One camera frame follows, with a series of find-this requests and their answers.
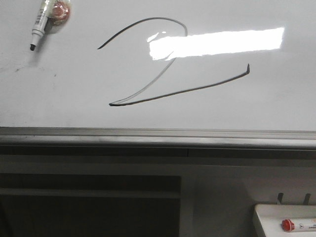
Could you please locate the white whiteboard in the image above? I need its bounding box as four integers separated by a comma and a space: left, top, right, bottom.
0, 0, 316, 149

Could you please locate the black whiteboard marker with magnet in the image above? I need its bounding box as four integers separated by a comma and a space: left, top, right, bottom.
30, 0, 71, 51

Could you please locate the red capped whiteboard marker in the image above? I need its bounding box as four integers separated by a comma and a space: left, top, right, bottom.
281, 218, 316, 232

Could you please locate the white plastic marker tray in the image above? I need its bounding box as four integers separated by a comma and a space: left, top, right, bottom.
253, 193, 316, 237

